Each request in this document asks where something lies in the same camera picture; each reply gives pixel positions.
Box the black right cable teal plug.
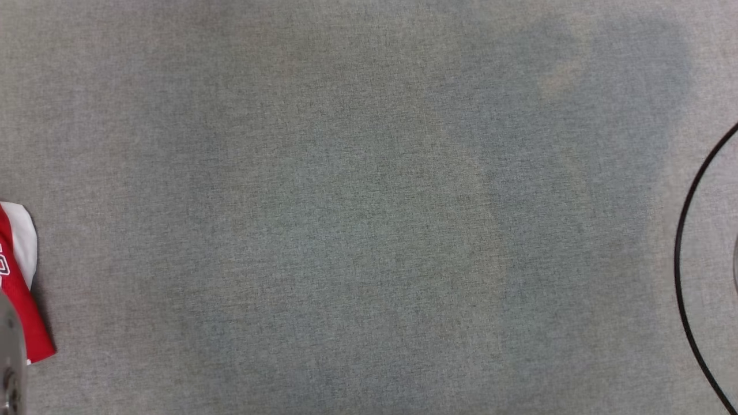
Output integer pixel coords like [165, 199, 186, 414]
[673, 122, 738, 412]

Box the red Bulls 23 jersey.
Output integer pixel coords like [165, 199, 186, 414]
[0, 201, 57, 365]

